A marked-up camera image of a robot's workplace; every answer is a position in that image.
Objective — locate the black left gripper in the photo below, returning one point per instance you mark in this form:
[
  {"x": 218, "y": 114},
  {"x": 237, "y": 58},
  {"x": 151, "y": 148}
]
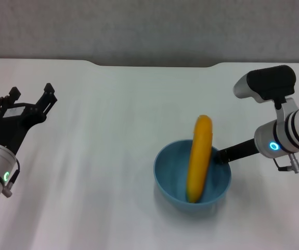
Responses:
[{"x": 14, "y": 122}]

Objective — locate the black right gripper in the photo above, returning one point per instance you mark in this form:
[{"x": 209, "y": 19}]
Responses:
[{"x": 241, "y": 151}]

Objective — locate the yellow banana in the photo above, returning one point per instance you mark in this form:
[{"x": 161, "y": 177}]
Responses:
[{"x": 200, "y": 156}]

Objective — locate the blue bowl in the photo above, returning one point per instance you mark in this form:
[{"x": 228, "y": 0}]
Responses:
[{"x": 170, "y": 177}]

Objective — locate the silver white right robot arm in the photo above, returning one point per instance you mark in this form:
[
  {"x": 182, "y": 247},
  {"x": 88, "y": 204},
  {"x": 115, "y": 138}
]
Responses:
[{"x": 294, "y": 130}]

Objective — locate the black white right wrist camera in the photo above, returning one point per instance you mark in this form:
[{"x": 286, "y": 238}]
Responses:
[{"x": 268, "y": 82}]

